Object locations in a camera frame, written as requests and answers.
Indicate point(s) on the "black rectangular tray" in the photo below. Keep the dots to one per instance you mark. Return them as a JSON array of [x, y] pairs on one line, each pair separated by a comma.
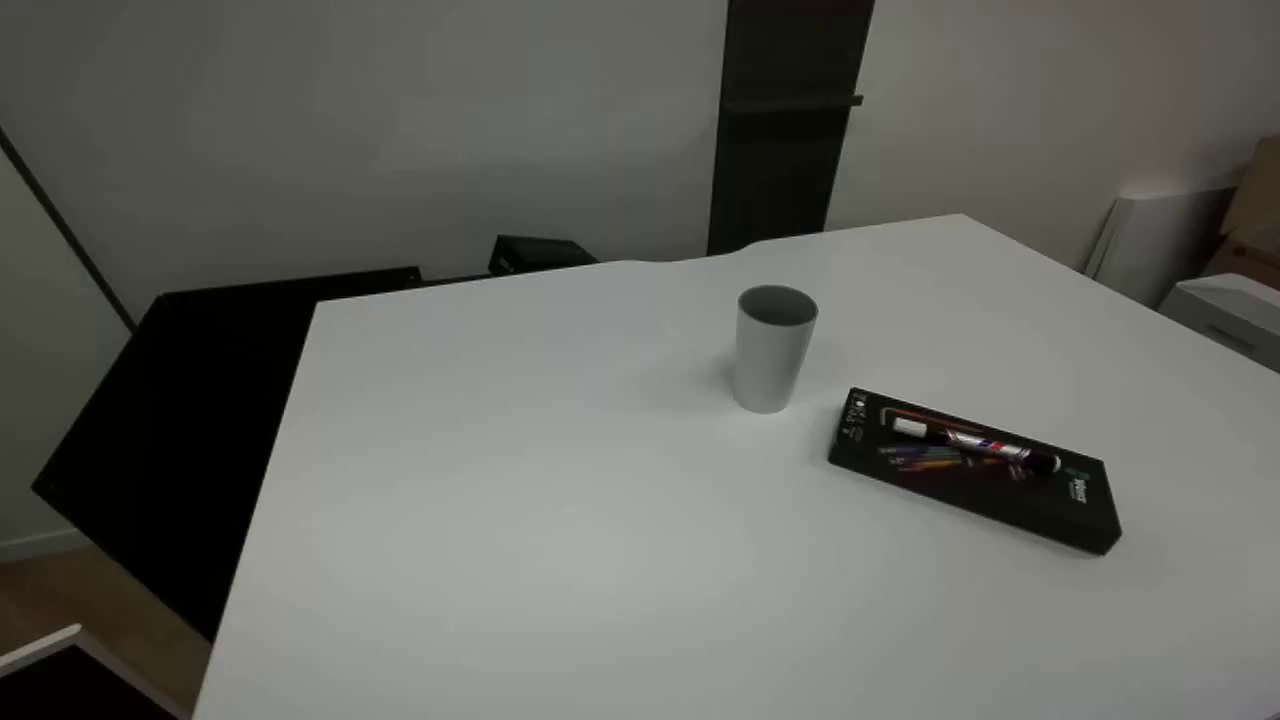
[[1065, 521]]

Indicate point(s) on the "dark vertical pillar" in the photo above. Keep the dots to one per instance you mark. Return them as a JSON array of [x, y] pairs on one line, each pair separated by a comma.
[[783, 120]]

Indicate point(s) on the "black side table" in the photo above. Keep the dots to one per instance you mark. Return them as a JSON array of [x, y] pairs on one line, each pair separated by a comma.
[[175, 427]]

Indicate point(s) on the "white flat box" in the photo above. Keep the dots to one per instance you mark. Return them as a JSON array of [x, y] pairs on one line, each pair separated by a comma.
[[1224, 313]]

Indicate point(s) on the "white marker red blue print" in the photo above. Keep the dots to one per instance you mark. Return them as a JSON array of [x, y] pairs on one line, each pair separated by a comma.
[[966, 438]]

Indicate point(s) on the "white bin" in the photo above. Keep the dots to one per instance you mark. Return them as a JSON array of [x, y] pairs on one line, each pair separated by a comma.
[[1153, 242]]

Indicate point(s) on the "brown cardboard box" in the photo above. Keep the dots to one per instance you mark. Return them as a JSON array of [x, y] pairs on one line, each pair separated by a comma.
[[1253, 213]]

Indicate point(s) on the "small white eraser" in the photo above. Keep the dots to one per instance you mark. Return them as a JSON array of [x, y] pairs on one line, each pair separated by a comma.
[[1077, 489]]

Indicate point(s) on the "grey paper cup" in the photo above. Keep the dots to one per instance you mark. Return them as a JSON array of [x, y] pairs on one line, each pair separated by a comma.
[[775, 355]]

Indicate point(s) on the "white-edged dark cabinet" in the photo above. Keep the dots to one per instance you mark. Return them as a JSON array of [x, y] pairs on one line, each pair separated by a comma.
[[62, 681]]

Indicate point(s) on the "thin red pen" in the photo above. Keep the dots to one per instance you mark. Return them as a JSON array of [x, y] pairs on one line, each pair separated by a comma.
[[923, 457]]

